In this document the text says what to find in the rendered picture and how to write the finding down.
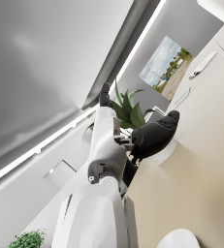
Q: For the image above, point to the potted plant with broad leaves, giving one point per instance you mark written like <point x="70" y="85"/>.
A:
<point x="129" y="113"/>

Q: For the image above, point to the white rounded appliance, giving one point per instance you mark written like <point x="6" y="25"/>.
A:
<point x="178" y="239"/>

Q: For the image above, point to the small leafy green plant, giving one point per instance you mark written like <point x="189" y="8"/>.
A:
<point x="27" y="240"/>

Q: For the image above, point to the landscape picture on wall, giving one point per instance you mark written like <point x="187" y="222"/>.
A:
<point x="166" y="66"/>

